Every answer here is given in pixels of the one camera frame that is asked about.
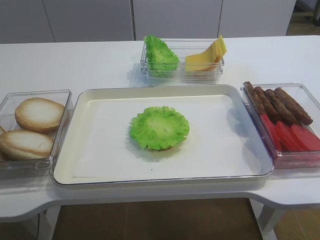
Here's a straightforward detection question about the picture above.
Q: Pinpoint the green lettuce leaf on tray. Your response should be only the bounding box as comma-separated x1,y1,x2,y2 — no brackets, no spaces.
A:
129,106,190,151

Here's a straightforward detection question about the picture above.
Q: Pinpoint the clear lettuce and cheese container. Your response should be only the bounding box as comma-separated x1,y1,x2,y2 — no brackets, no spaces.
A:
140,38,225,87

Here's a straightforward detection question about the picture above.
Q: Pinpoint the green lettuce stack in container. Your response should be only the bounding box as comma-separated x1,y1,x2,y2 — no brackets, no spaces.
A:
144,34,180,77

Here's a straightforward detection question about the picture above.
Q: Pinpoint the yellow cheese slices stack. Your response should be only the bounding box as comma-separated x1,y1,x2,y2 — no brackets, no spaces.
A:
185,35,227,72

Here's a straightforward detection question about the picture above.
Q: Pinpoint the white rectangular serving tray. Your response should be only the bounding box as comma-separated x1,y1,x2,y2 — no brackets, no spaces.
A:
52,84,274,186

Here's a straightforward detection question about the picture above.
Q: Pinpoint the brown meat patty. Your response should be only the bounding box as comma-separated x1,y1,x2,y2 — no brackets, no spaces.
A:
243,81,267,116
274,87,313,126
264,89,299,126
254,86,281,124

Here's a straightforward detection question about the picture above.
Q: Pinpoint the red tomato slice left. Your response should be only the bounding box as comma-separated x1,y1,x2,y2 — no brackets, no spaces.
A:
260,113,282,152

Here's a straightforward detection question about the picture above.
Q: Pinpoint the red tomato slice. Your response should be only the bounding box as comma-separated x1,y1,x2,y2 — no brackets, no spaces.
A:
275,121,303,152
260,113,282,152
290,124,320,151

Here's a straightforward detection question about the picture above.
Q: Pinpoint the upper bun half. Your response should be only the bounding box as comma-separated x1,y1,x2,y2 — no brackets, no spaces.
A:
15,97,65,134

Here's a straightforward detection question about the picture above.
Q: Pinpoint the bun half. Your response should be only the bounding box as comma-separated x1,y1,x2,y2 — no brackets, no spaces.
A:
0,129,54,161
15,97,65,134

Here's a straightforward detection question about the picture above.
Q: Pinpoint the clear plastic bun container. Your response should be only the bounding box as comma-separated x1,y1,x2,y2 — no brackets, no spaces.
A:
0,89,73,179

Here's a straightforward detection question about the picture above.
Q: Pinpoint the clear meat and tomato container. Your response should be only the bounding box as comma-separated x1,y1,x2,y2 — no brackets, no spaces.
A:
241,83,320,169

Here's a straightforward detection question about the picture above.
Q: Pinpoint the red tomato slice middle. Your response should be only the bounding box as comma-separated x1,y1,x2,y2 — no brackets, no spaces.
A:
275,121,303,152

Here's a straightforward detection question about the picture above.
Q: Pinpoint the lower front bun half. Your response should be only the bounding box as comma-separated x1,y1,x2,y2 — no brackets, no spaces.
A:
0,129,54,161

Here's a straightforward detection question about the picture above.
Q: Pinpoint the red tomato slice right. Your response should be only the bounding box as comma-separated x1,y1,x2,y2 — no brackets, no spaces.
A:
290,124,320,151

